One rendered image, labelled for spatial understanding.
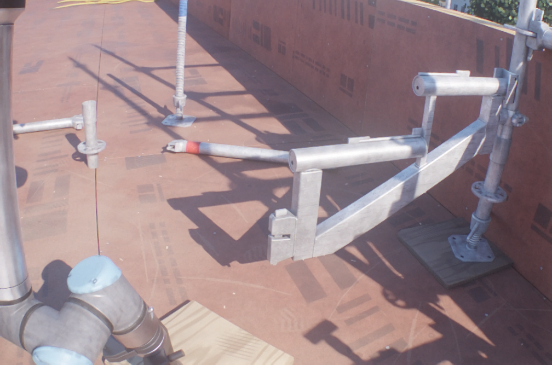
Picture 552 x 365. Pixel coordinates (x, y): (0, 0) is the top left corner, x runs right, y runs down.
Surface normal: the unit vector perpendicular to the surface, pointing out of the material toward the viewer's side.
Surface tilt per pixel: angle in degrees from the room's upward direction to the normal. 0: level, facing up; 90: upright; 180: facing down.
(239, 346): 0
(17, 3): 91
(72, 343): 35
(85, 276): 22
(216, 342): 0
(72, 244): 0
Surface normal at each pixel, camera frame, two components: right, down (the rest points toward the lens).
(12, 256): 0.85, 0.25
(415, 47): -0.94, 0.09
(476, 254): 0.07, -0.90
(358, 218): 0.34, 0.43
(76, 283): -0.30, -0.83
